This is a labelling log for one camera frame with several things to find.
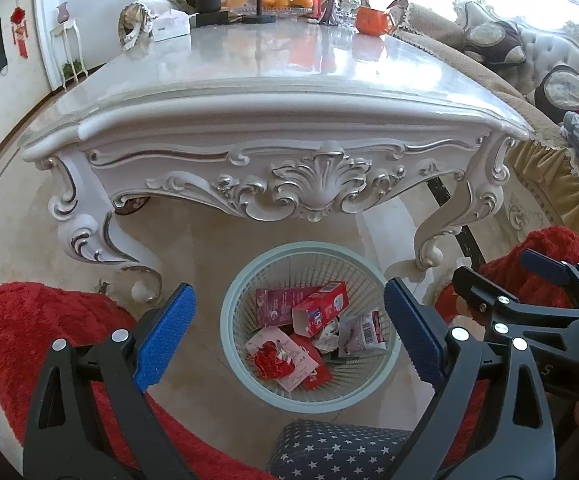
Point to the patterned beige rug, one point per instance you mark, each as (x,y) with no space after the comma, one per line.
(524,215)

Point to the red fluffy slipper, left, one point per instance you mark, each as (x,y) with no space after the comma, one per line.
(29,335)

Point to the glass fruit tray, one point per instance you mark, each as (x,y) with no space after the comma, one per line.
(249,9)

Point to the brown patterned pillow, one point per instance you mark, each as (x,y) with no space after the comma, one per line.
(562,92)
(494,42)

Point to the white tissue box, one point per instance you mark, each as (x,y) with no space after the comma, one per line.
(169,27)

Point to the mint plastic mesh basket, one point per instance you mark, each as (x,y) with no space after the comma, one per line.
(234,310)

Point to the red packet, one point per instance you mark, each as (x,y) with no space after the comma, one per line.
(272,355)
(312,375)

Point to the pink vase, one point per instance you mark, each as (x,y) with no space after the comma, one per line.
(62,14)

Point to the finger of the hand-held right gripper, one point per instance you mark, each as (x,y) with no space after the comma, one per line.
(544,262)
(474,285)

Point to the red knot wall ornament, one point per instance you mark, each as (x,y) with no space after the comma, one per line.
(19,30)

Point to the red patterned pillow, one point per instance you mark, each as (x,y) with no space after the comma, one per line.
(398,7)

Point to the ornate white coffee table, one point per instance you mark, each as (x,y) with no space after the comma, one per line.
(269,85)

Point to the clear glass dish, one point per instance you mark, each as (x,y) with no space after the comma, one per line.
(349,10)

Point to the white paper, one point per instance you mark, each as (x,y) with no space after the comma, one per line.
(327,337)

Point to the white plant stand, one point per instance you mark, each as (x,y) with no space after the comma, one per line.
(66,27)

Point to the ornate tufted sofa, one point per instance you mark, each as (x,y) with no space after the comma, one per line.
(544,35)

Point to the red fluffy slipper, right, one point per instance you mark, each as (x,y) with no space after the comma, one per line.
(554,245)

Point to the pink red box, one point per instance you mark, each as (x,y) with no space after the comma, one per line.
(277,307)

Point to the star-printed dark cushion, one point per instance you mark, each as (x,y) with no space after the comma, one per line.
(329,452)

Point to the red fluffy slipper,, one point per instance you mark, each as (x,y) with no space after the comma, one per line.
(554,245)
(29,335)

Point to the black cylinder speaker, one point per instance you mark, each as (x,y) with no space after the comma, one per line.
(209,1)

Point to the white pink barcode packet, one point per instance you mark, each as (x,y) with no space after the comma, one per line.
(364,332)

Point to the armchair with lace cover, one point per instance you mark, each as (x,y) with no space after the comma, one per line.
(137,20)

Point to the red white carton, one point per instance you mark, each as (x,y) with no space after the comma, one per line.
(319,305)

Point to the small green plant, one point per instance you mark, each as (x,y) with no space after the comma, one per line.
(71,69)

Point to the dark red floral bin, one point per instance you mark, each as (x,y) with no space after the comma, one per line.
(132,206)

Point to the orange mug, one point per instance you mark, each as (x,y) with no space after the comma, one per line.
(372,21)

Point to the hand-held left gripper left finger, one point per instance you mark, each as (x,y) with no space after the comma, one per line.
(167,335)

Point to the red fur-trimmed slipper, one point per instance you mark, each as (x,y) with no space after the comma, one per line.
(449,302)

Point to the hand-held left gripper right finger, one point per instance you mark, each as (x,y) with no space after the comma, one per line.
(414,335)

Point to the beige fringed sofa cover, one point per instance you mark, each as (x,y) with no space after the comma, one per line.
(469,65)

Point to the orange fruit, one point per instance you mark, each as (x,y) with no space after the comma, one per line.
(272,3)
(303,0)

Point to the black flat box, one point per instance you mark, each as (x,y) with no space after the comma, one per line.
(209,19)

